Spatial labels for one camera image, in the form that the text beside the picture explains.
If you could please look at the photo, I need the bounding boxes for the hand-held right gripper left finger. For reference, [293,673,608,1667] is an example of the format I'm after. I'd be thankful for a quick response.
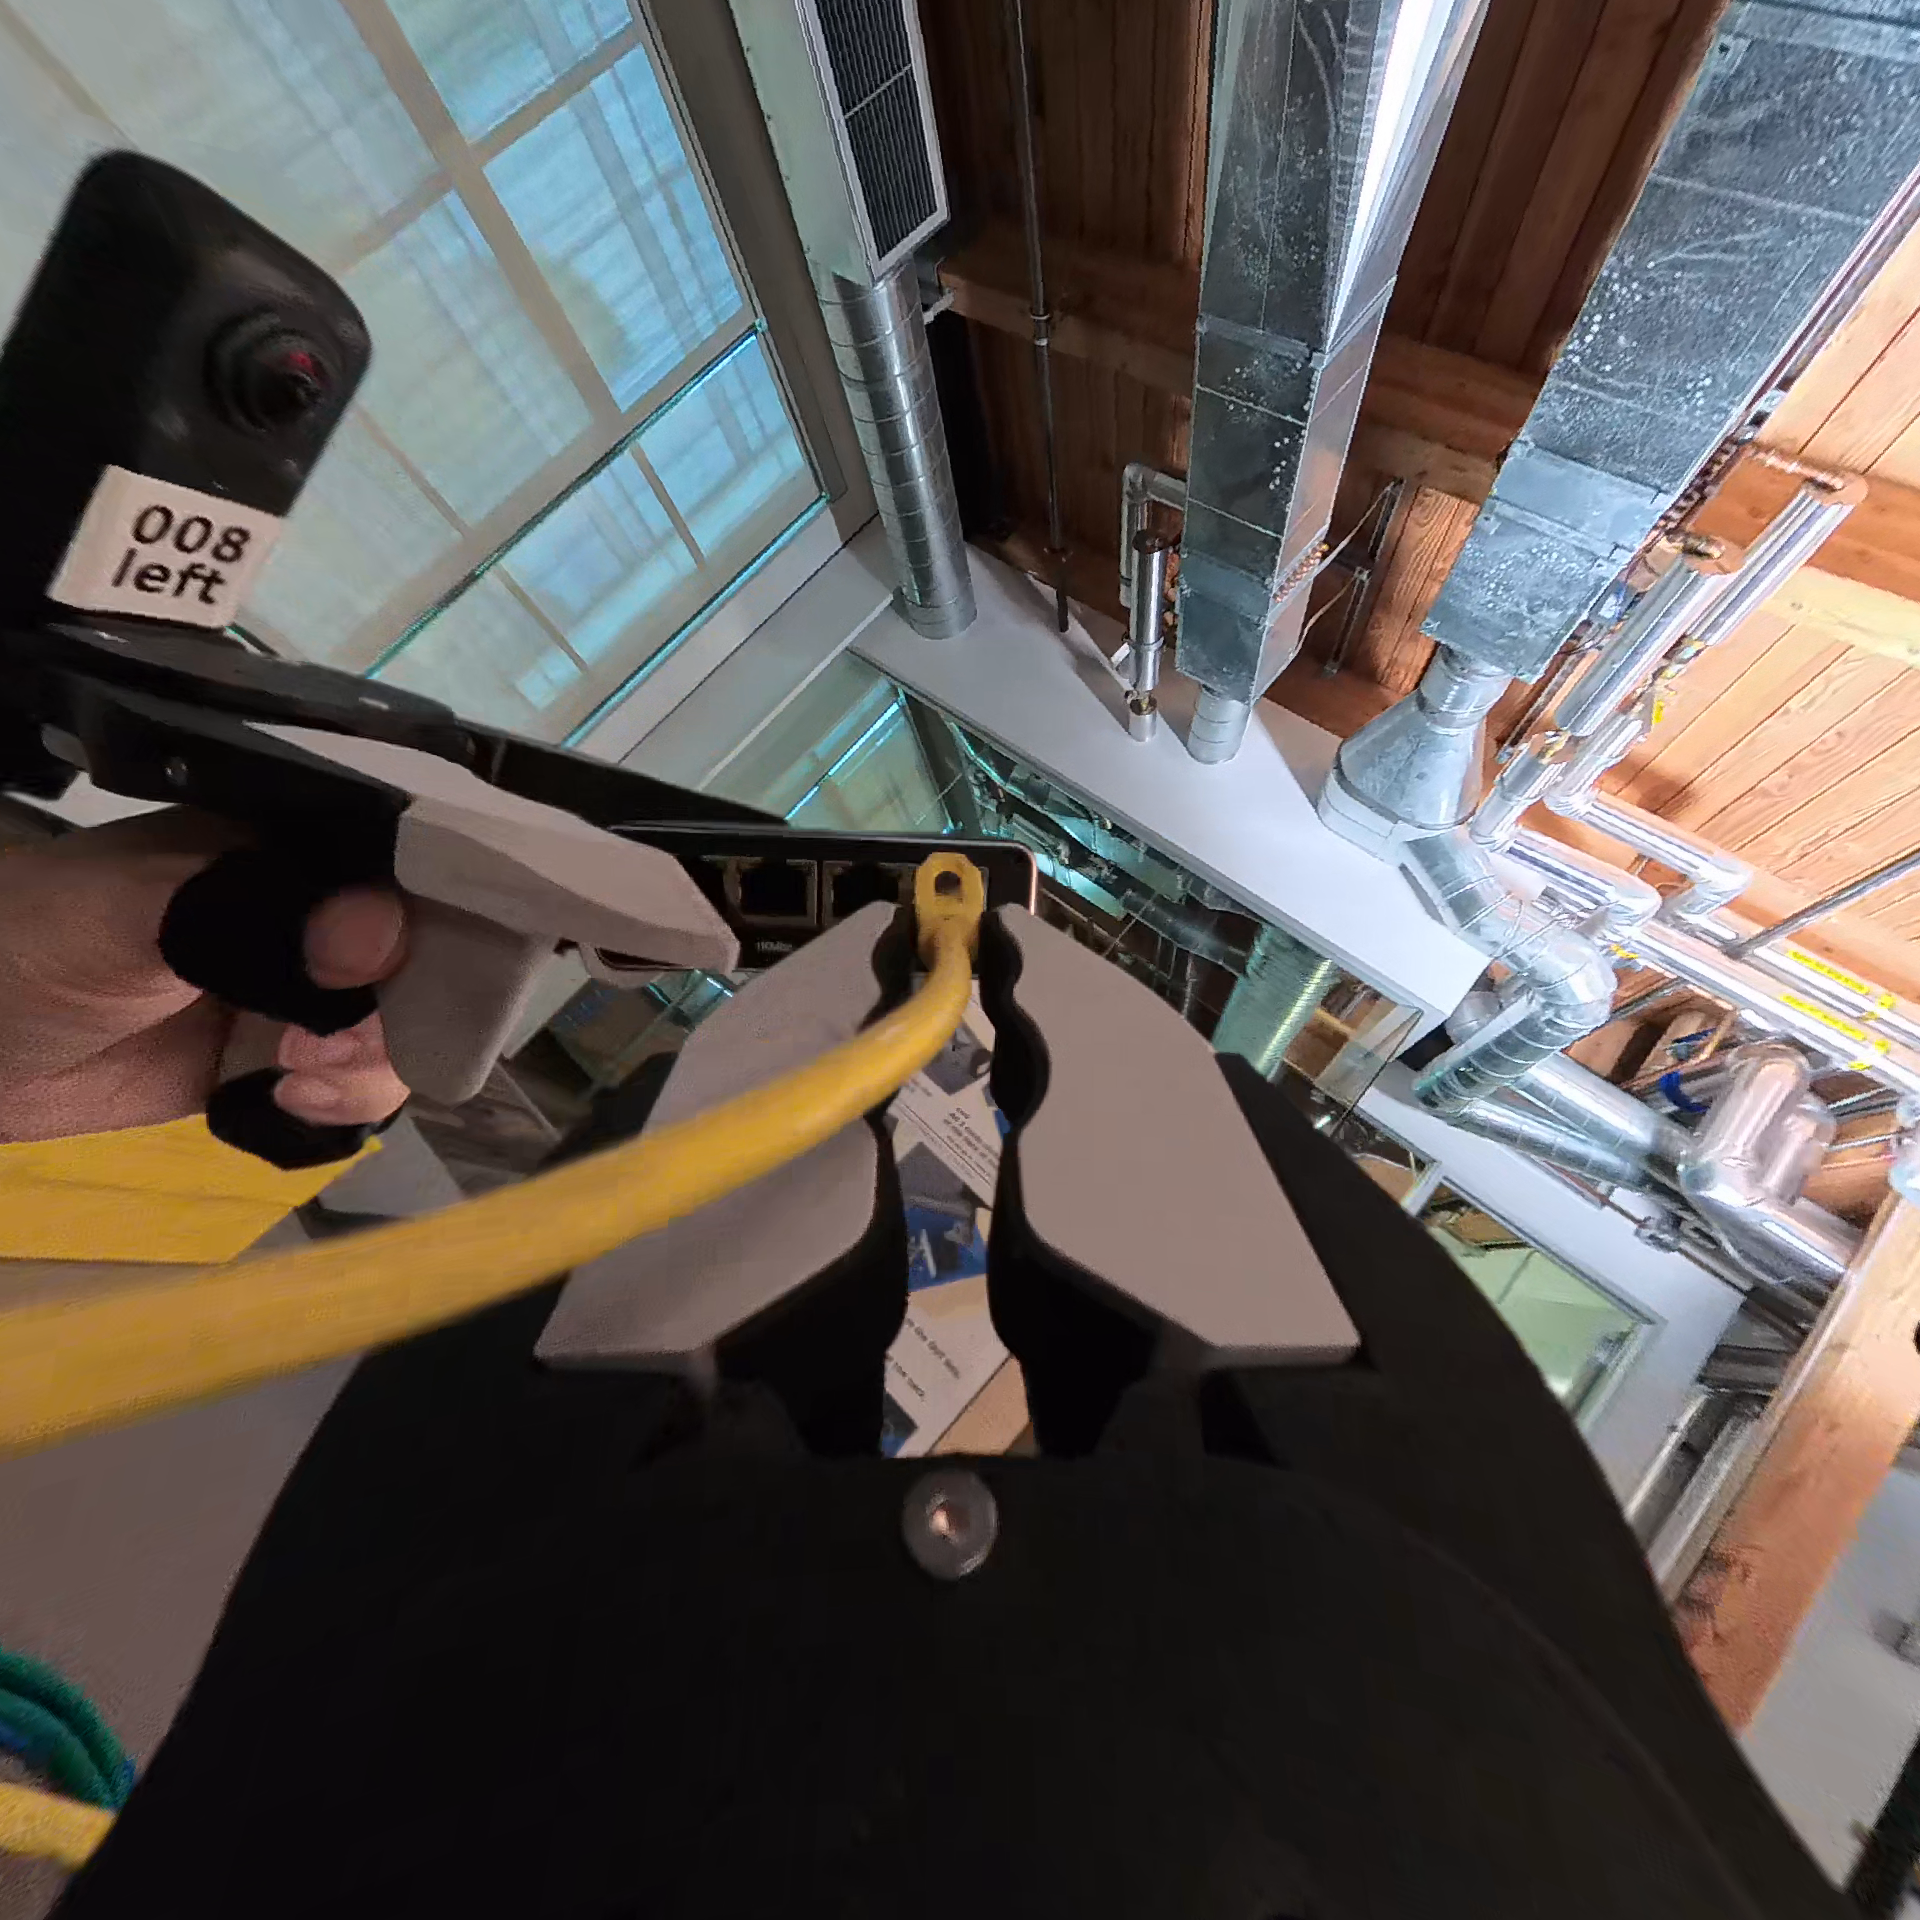
[538,901,921,1404]

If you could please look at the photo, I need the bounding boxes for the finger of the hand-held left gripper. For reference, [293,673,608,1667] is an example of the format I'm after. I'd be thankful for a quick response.
[247,720,745,977]
[449,720,793,832]

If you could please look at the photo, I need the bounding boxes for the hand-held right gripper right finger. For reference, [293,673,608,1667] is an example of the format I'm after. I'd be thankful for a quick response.
[978,907,1364,1416]

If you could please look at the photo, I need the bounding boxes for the black ethernet switch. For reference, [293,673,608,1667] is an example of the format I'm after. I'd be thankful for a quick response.
[599,824,1041,985]

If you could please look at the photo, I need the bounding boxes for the yellow ethernet cable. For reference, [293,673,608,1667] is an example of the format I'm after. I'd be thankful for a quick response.
[0,853,987,1871]

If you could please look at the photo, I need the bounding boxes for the yellow plastic bin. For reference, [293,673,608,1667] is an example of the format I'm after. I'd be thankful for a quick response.
[0,1111,385,1265]

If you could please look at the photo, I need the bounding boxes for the green ethernet cable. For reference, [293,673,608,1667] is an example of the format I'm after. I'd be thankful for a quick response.
[0,1651,137,1808]

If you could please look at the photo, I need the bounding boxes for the person's left hand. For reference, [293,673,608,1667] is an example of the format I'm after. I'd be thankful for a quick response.
[0,832,409,1153]

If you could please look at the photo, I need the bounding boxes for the instruction board on white stand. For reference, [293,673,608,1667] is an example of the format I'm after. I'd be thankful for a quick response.
[879,977,1037,1461]

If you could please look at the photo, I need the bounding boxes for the silver ceiling ducts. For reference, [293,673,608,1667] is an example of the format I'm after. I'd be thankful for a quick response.
[736,0,1920,1308]

